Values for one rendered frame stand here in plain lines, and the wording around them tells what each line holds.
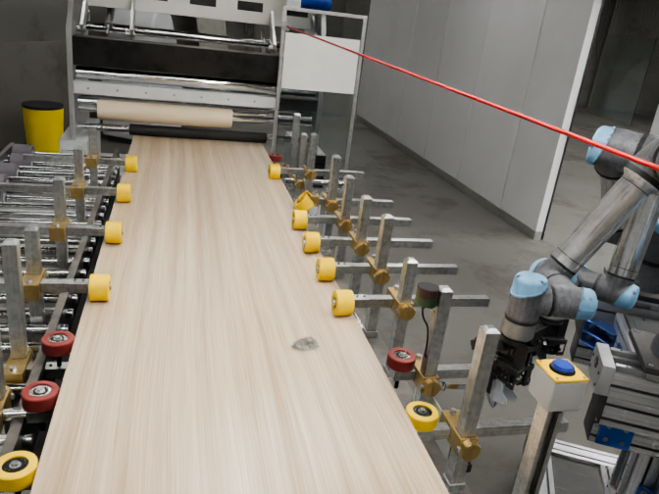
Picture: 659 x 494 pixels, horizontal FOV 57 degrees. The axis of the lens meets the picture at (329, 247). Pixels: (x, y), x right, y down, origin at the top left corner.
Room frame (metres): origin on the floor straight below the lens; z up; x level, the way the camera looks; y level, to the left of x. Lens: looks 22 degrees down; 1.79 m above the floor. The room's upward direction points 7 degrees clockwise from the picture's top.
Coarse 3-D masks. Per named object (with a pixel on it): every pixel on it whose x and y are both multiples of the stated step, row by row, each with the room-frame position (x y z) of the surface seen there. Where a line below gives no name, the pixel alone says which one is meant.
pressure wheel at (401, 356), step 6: (396, 348) 1.53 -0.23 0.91; (402, 348) 1.53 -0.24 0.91; (390, 354) 1.49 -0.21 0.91; (396, 354) 1.50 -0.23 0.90; (402, 354) 1.49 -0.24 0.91; (408, 354) 1.51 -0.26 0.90; (414, 354) 1.51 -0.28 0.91; (390, 360) 1.48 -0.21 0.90; (396, 360) 1.47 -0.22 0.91; (402, 360) 1.47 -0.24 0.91; (408, 360) 1.47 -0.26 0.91; (414, 360) 1.48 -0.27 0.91; (390, 366) 1.47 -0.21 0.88; (396, 366) 1.46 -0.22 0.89; (402, 366) 1.46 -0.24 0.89; (408, 366) 1.46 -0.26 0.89; (414, 366) 1.49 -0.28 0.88; (396, 384) 1.49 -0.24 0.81
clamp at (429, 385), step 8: (416, 360) 1.54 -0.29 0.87; (416, 368) 1.50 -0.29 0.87; (416, 376) 1.49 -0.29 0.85; (424, 376) 1.46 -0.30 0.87; (432, 376) 1.46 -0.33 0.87; (416, 384) 1.48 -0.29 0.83; (424, 384) 1.44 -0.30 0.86; (432, 384) 1.44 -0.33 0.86; (424, 392) 1.43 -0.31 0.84; (432, 392) 1.44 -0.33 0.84
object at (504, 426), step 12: (480, 420) 1.31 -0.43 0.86; (492, 420) 1.31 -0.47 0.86; (504, 420) 1.32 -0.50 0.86; (516, 420) 1.33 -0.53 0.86; (528, 420) 1.33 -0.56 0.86; (564, 420) 1.35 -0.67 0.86; (420, 432) 1.23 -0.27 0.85; (432, 432) 1.24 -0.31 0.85; (444, 432) 1.25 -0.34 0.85; (480, 432) 1.28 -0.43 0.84; (492, 432) 1.29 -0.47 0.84; (504, 432) 1.30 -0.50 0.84; (516, 432) 1.31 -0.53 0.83; (528, 432) 1.32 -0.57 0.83
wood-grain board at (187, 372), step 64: (192, 192) 2.74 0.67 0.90; (256, 192) 2.87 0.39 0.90; (128, 256) 1.94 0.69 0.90; (192, 256) 2.01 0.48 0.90; (256, 256) 2.08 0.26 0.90; (320, 256) 2.16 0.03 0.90; (128, 320) 1.52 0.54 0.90; (192, 320) 1.56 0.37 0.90; (256, 320) 1.61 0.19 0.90; (320, 320) 1.65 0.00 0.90; (64, 384) 1.19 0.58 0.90; (128, 384) 1.22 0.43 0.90; (192, 384) 1.25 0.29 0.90; (256, 384) 1.28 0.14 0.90; (320, 384) 1.31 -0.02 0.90; (384, 384) 1.35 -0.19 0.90; (64, 448) 0.98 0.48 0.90; (128, 448) 1.00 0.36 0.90; (192, 448) 1.03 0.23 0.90; (256, 448) 1.05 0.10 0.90; (320, 448) 1.08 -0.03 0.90; (384, 448) 1.10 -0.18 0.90
